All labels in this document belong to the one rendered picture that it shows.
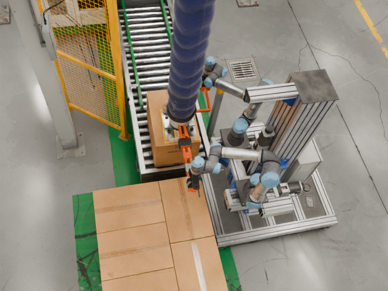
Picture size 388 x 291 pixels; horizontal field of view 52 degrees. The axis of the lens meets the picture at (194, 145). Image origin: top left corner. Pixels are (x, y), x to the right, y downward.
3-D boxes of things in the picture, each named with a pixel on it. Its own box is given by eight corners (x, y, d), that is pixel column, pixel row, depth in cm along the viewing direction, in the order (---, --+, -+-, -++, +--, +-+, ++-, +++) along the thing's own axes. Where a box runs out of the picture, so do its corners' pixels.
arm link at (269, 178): (261, 194, 307) (283, 161, 260) (259, 212, 299) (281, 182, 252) (246, 190, 307) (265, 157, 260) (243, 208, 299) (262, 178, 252)
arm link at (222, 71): (220, 82, 311) (208, 75, 313) (227, 74, 316) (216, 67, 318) (222, 76, 304) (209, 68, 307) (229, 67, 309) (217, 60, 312)
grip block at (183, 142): (177, 141, 314) (178, 137, 309) (190, 140, 316) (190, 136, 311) (179, 150, 310) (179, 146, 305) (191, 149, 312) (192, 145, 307)
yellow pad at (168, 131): (159, 110, 339) (159, 107, 334) (170, 109, 341) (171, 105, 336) (164, 144, 323) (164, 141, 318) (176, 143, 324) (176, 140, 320)
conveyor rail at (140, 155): (112, 11, 491) (111, -1, 474) (116, 11, 492) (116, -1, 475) (140, 180, 382) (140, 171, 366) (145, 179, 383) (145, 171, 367)
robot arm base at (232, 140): (241, 129, 347) (243, 123, 338) (246, 144, 340) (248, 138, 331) (224, 131, 344) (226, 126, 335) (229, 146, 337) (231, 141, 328)
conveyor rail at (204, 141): (164, 8, 503) (165, -4, 487) (168, 8, 504) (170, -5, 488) (206, 170, 395) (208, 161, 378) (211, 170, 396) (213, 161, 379)
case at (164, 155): (146, 115, 403) (146, 90, 368) (185, 111, 410) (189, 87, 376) (155, 167, 375) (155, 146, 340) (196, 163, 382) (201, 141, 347)
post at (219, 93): (204, 138, 461) (217, 84, 374) (209, 137, 462) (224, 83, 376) (205, 143, 457) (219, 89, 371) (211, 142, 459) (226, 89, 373)
